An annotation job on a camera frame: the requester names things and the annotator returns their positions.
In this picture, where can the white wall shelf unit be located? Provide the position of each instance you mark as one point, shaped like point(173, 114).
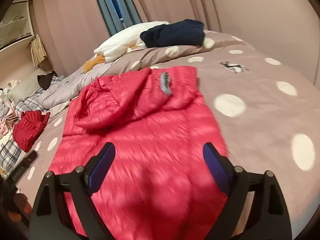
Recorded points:
point(16, 28)

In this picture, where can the beige pleated lamp shade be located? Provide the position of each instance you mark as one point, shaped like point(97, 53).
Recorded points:
point(38, 52)

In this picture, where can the grey crumpled quilt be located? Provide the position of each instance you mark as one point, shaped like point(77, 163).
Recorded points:
point(58, 96)

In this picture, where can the beige pillow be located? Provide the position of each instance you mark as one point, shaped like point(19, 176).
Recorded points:
point(26, 87)

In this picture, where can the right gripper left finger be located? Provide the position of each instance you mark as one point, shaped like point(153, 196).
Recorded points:
point(51, 219)

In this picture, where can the plaid pillow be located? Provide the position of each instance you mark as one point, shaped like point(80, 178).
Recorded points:
point(10, 151)

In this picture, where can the small black garment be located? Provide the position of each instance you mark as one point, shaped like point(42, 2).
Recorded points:
point(44, 81)

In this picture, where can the folded red down jacket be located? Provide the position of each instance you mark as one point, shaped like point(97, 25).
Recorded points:
point(29, 128)

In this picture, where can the pile of pink clothes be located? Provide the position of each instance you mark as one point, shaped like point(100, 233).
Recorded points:
point(9, 116)

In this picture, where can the white goose plush toy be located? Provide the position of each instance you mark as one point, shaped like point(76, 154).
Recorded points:
point(116, 46)

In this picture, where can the pink curtains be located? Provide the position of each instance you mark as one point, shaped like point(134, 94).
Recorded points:
point(70, 30)

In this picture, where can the dark navy folded garment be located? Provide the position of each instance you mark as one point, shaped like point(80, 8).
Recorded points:
point(184, 33)

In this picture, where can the pink hooded down jacket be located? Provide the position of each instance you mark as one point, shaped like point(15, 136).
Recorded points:
point(159, 186)

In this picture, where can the brown polka dot duvet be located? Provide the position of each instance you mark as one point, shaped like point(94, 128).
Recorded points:
point(267, 113)

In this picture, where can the blue grey sheer curtain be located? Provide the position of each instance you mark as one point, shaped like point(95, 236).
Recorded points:
point(118, 14)

